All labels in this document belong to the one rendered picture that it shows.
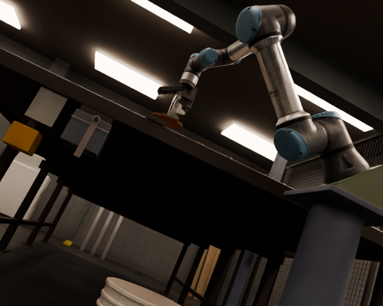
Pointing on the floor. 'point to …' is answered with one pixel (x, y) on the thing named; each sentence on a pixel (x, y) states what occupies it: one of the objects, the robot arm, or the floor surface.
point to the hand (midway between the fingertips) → (166, 120)
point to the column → (327, 244)
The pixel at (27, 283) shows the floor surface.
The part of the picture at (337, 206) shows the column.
